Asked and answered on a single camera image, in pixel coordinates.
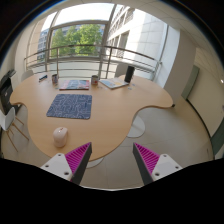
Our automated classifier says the metal balcony railing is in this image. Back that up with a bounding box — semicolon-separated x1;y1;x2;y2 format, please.
24;45;161;79

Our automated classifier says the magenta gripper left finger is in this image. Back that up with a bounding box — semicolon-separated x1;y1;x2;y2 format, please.
41;143;92;185

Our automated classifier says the green door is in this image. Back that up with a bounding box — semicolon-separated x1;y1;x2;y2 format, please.
182;66;200;99

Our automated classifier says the blue patterned mouse pad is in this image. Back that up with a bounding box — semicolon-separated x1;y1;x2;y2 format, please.
46;94;92;119

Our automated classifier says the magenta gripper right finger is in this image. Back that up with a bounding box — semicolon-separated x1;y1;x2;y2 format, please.
133;143;182;185

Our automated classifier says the white wooden-legged chair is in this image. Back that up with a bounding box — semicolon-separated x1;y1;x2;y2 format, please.
0;106;30;153

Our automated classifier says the black printer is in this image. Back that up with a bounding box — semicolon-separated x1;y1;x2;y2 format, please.
0;69;16;114

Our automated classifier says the light blue book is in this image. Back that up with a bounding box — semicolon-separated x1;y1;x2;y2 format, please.
99;78;127;89

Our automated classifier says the dark mug left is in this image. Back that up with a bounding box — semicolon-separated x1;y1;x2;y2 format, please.
51;74;58;85

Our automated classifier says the wooden curved table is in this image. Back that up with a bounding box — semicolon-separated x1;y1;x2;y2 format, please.
10;76;173;161

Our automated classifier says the white round table base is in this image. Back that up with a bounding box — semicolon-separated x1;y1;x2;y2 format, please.
128;116;145;138

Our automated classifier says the black speaker box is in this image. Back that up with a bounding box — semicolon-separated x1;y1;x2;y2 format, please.
124;66;135;83

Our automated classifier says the small dark blue object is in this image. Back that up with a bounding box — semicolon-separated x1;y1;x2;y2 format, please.
39;75;48;82

